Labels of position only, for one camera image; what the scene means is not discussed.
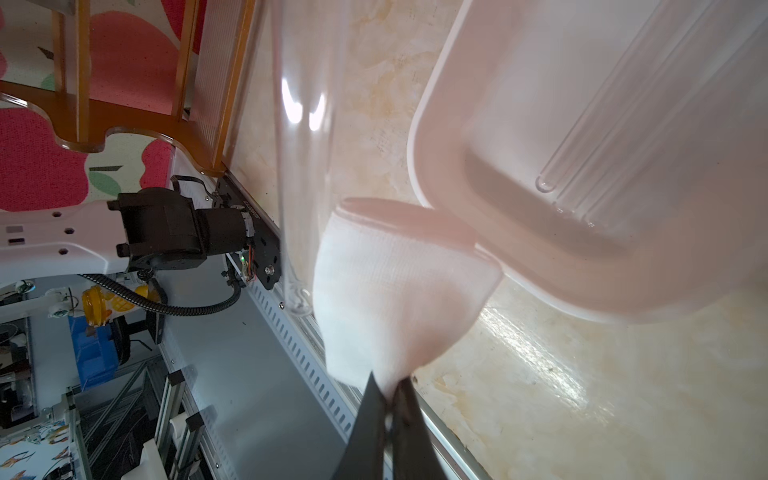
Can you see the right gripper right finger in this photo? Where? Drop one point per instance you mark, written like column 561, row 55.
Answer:
column 414, row 457

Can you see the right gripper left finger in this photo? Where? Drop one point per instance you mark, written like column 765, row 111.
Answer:
column 363, row 457

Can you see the white wipe cloth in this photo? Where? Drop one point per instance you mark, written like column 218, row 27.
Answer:
column 395, row 286

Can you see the test tube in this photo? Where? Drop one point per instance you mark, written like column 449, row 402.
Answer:
column 703, row 132
column 695, row 73
column 675, row 53
column 308, row 47

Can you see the white rectangular tray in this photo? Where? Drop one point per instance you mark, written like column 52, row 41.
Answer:
column 509, row 84

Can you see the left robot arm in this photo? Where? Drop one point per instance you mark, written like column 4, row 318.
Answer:
column 155, row 229

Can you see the wooden shelf rack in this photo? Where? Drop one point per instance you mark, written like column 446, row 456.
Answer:
column 116, row 73

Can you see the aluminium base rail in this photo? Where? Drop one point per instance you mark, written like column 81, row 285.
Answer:
column 256, row 374

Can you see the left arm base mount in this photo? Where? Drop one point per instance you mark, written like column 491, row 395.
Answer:
column 260, row 259

